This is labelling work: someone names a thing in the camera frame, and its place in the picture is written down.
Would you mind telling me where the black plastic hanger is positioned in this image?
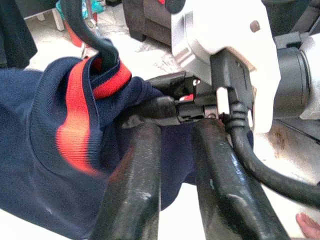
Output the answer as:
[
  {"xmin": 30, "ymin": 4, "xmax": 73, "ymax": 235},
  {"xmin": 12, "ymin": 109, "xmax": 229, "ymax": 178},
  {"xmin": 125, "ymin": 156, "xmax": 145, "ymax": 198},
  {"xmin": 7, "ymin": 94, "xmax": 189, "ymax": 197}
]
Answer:
[{"xmin": 60, "ymin": 0, "xmax": 120, "ymax": 70}]

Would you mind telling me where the navy shirt red stripe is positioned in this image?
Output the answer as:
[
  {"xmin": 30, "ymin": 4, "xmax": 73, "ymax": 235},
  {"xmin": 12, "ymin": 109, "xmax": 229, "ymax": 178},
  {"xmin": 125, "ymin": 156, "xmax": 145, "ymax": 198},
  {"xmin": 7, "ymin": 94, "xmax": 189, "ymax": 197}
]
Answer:
[{"xmin": 0, "ymin": 56, "xmax": 255, "ymax": 240}]

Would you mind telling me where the black T-shirt green logo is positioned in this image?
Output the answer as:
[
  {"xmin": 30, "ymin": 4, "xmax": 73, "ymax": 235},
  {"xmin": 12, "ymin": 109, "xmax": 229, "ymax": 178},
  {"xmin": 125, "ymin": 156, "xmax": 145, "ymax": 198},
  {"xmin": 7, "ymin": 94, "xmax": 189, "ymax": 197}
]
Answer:
[{"xmin": 0, "ymin": 0, "xmax": 38, "ymax": 70}]

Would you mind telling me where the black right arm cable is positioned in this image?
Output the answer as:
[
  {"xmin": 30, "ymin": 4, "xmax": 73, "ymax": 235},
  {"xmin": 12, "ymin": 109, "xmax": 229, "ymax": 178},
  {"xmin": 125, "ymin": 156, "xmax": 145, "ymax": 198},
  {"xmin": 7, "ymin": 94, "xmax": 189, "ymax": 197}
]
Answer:
[{"xmin": 209, "ymin": 48, "xmax": 320, "ymax": 209}]

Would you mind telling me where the person's bare foot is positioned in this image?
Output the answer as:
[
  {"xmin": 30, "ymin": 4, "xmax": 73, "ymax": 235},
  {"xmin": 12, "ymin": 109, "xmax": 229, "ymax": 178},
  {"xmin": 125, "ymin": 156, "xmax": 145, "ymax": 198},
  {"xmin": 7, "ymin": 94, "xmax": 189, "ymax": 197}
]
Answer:
[{"xmin": 296, "ymin": 212, "xmax": 320, "ymax": 238}]

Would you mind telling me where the red bin teal bag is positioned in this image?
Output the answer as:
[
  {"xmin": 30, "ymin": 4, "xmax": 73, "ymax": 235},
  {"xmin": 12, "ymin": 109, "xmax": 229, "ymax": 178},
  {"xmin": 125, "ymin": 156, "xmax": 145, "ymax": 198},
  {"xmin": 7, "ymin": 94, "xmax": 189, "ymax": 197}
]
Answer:
[{"xmin": 55, "ymin": 0, "xmax": 107, "ymax": 51}]

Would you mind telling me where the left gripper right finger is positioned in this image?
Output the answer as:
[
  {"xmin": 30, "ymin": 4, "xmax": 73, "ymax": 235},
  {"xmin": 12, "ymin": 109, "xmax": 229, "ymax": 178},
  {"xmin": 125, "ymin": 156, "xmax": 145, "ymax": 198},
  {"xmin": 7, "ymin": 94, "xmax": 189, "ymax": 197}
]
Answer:
[{"xmin": 192, "ymin": 118, "xmax": 291, "ymax": 240}]

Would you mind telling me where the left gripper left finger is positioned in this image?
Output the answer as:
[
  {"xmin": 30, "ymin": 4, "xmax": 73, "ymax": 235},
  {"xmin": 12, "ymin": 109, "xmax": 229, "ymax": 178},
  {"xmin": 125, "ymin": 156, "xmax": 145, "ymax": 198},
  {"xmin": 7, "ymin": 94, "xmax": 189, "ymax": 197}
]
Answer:
[{"xmin": 91, "ymin": 122, "xmax": 163, "ymax": 240}]

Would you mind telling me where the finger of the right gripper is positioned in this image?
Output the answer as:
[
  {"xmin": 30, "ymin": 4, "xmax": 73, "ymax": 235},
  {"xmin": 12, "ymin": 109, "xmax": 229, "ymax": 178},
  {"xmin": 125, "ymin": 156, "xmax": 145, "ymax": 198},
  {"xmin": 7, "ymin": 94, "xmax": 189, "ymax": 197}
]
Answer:
[{"xmin": 121, "ymin": 96, "xmax": 180, "ymax": 129}]

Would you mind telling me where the dark grey sofa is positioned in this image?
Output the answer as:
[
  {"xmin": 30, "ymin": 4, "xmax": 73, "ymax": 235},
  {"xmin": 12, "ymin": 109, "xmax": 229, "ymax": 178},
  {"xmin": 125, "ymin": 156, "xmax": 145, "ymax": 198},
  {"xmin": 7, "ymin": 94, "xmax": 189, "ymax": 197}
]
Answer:
[{"xmin": 122, "ymin": 0, "xmax": 176, "ymax": 46}]

